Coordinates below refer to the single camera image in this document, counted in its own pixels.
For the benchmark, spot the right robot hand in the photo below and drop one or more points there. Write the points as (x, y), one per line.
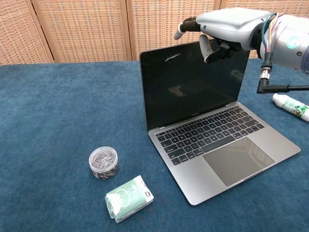
(231, 26)

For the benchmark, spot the green white tissue pack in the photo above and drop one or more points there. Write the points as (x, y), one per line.
(129, 197)

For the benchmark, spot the bamboo folding screen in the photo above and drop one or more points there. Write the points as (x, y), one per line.
(84, 29)

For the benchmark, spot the small white bottle green label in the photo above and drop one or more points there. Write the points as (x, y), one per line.
(292, 106)

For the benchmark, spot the silver grey laptop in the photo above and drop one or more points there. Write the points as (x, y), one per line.
(217, 135)

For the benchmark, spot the clear round paper clip container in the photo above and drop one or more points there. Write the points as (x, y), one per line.
(104, 163)

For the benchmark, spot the blue table mat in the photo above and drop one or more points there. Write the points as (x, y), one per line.
(60, 120)

